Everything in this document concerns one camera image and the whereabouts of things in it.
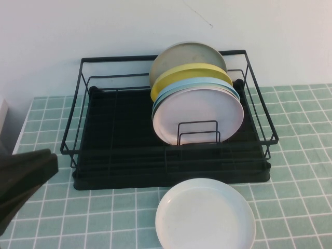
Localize yellow plate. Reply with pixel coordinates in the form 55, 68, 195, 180
150, 62, 233, 103

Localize black wire dish rack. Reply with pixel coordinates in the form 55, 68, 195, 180
59, 49, 280, 170

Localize light blue plate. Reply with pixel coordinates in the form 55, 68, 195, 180
153, 79, 241, 104

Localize white plate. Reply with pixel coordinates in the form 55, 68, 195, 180
155, 177, 257, 249

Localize pale pink plate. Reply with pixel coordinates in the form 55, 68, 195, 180
152, 87, 245, 146

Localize green checked tablecloth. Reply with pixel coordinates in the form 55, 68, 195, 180
0, 83, 332, 249

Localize black plastic drip tray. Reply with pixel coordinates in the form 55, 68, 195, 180
73, 79, 272, 192

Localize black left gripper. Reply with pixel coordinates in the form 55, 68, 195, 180
0, 148, 59, 232

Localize beige grey plate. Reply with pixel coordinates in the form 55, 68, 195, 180
148, 41, 228, 89

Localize pale green plate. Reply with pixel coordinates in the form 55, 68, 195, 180
152, 84, 241, 122

